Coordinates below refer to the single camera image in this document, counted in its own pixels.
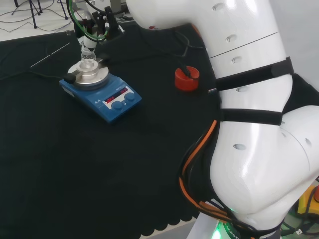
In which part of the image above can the black bench cloth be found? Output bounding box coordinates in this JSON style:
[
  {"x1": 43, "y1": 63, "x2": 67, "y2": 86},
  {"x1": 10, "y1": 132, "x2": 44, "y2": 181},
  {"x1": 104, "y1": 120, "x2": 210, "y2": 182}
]
[{"x1": 0, "y1": 21, "x2": 319, "y2": 239}]

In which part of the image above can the black tripod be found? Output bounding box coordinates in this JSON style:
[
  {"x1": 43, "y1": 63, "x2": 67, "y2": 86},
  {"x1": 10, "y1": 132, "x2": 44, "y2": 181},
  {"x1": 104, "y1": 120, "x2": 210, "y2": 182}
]
[{"x1": 13, "y1": 0, "x2": 43, "y2": 29}]

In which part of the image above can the blue-base heater with steel plate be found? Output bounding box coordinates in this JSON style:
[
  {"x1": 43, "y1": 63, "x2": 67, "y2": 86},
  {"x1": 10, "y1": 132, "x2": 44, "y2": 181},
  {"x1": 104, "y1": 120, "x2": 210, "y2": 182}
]
[{"x1": 59, "y1": 57, "x2": 143, "y2": 124}]

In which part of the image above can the red stepped flask stand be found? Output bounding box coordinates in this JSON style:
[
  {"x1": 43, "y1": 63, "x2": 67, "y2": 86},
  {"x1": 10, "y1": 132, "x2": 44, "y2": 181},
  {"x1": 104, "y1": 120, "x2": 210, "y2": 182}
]
[{"x1": 174, "y1": 66, "x2": 200, "y2": 93}]

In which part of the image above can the clear round-bottom glass flask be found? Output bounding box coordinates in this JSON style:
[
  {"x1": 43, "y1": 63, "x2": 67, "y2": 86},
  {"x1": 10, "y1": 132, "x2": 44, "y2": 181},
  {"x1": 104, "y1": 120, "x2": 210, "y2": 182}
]
[{"x1": 80, "y1": 46, "x2": 97, "y2": 70}]

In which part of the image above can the green cable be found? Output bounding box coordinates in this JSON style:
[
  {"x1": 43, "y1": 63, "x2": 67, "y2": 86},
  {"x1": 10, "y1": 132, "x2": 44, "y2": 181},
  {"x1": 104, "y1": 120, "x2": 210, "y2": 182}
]
[{"x1": 68, "y1": 0, "x2": 108, "y2": 42}]

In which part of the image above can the thin glass rod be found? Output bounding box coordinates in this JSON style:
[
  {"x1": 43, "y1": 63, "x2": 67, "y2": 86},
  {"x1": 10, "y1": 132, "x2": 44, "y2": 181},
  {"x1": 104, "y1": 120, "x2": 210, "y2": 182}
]
[{"x1": 29, "y1": 42, "x2": 71, "y2": 68}]

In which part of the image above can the black heater power cable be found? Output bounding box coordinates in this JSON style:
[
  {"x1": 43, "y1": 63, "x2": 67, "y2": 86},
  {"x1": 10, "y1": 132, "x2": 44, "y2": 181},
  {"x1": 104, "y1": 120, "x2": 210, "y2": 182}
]
[{"x1": 0, "y1": 70, "x2": 66, "y2": 81}]

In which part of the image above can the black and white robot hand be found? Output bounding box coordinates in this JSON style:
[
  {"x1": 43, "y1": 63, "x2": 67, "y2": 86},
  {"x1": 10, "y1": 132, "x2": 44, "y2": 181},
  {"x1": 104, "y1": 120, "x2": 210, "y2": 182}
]
[{"x1": 74, "y1": 0, "x2": 126, "y2": 48}]

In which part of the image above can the black cable across cloth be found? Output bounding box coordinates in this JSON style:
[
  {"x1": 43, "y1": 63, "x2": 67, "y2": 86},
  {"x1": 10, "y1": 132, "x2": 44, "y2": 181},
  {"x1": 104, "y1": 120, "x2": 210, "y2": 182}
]
[{"x1": 139, "y1": 26, "x2": 198, "y2": 81}]

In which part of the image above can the orange cable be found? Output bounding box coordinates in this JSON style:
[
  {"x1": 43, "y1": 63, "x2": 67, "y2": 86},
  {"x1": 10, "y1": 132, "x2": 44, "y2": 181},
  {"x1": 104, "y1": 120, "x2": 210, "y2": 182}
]
[{"x1": 178, "y1": 119, "x2": 241, "y2": 223}]

